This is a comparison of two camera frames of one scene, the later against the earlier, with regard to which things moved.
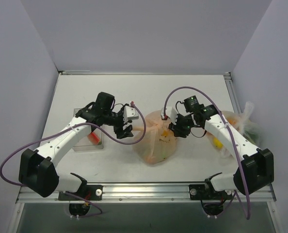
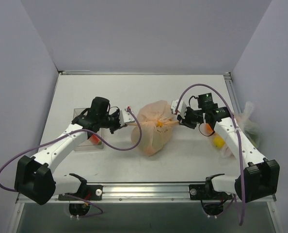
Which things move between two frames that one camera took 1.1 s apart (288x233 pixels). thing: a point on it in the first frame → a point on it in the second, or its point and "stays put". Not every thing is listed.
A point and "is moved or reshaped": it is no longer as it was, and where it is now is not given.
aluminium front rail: x=148 y=192 stays put
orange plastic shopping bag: x=155 y=142 is moved or reshaped
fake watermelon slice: x=94 y=138 stays put
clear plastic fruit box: x=84 y=143 stays put
